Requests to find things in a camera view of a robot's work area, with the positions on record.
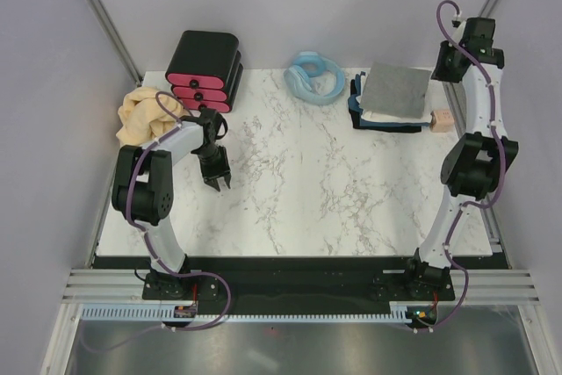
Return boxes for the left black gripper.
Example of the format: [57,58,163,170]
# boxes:
[194,144,232,191]

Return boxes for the grey t shirt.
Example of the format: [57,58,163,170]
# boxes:
[359,62,431,119]

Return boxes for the yellow t shirt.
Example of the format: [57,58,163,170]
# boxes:
[116,87,187,147]

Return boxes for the black pink drawer box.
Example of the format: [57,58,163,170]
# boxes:
[165,30,243,113]

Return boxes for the light blue headphones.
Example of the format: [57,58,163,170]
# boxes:
[284,51,345,106]

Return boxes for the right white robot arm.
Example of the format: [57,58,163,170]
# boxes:
[401,18,519,299]

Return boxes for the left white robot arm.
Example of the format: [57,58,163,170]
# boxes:
[112,108,231,300]

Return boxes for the pink cube power strip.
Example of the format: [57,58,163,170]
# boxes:
[429,109,455,133]

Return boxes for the white blue folded t shirt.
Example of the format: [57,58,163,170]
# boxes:
[347,71,432,133]

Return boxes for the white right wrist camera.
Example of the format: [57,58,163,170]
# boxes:
[451,16,466,44]

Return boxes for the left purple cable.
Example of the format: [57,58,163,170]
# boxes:
[81,91,234,353]

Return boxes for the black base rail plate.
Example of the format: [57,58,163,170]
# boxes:
[94,254,456,317]

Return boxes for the light blue cable duct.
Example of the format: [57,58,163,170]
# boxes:
[80,304,412,324]

